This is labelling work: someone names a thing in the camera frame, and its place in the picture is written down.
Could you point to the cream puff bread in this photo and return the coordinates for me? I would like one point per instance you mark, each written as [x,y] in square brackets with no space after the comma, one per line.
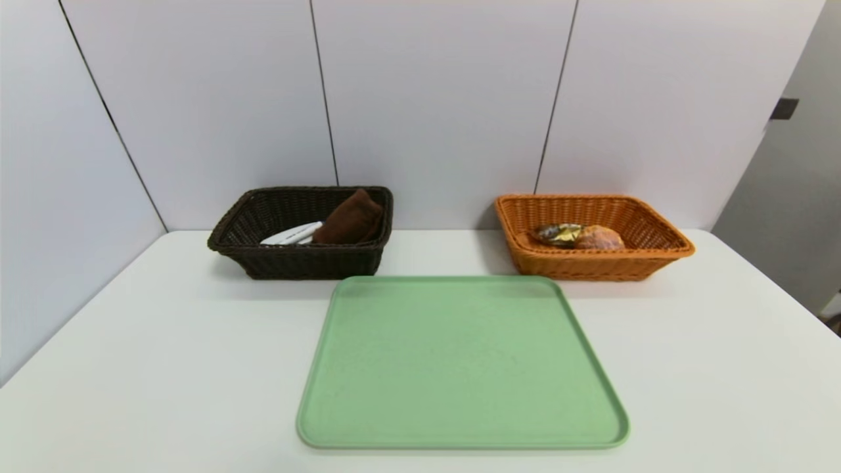
[601,238]

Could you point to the dark wall fixture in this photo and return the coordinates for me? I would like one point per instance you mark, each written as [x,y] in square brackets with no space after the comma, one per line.
[785,108]

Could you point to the chocolate pack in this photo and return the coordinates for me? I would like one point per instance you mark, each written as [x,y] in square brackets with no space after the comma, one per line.
[558,233]

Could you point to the light green plastic tray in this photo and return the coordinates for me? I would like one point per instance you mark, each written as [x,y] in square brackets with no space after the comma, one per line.
[460,368]

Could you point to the brown towel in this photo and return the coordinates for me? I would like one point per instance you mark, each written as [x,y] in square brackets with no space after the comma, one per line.
[348,220]

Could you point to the dark brown wicker basket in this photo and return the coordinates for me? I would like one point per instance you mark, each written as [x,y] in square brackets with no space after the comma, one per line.
[341,263]

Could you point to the white marker blue cap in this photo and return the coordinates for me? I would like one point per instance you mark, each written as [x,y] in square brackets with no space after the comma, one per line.
[302,232]

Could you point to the white pencil case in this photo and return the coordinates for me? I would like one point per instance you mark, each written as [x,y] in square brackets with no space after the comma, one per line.
[272,240]

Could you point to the orange wicker basket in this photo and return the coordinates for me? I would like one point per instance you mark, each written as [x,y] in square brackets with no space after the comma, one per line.
[578,266]

